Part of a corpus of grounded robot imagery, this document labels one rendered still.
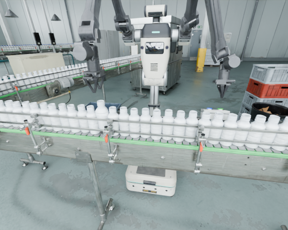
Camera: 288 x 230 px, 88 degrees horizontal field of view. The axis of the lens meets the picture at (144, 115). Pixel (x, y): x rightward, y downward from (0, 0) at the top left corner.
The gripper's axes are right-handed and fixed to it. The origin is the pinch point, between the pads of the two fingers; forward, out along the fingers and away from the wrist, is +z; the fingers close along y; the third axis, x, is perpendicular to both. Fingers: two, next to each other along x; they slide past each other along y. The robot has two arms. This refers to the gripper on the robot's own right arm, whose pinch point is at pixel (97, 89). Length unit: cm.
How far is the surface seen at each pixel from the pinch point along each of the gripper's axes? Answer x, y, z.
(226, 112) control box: 68, -14, 14
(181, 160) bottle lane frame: 45, 4, 36
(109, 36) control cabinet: -231, -622, -48
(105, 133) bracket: 6.6, 10.7, 18.6
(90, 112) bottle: -5.2, 0.8, 12.4
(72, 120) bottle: -16.7, 1.8, 18.2
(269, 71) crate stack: 175, -173, 15
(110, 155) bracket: 7.5, 9.6, 32.8
